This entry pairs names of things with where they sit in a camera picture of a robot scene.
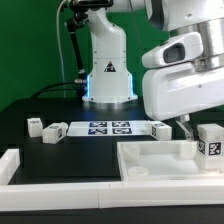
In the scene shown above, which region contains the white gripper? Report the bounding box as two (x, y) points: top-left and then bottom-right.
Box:
(142, 32), (224, 141)

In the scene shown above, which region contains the white square tabletop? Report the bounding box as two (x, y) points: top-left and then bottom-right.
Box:
(117, 140), (224, 182)

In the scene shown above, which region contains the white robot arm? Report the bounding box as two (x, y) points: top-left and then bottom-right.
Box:
(85, 0), (224, 140)

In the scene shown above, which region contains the white marker tag sheet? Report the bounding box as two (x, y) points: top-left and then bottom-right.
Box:
(67, 120), (147, 137)

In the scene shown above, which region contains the white U-shaped obstacle fence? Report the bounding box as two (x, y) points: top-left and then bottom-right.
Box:
(0, 149), (224, 212)

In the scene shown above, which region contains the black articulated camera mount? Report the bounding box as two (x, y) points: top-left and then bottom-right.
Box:
(65, 0), (113, 98)

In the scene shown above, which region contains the white hanging cable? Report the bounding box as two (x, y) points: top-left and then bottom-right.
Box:
(55, 0), (69, 98)

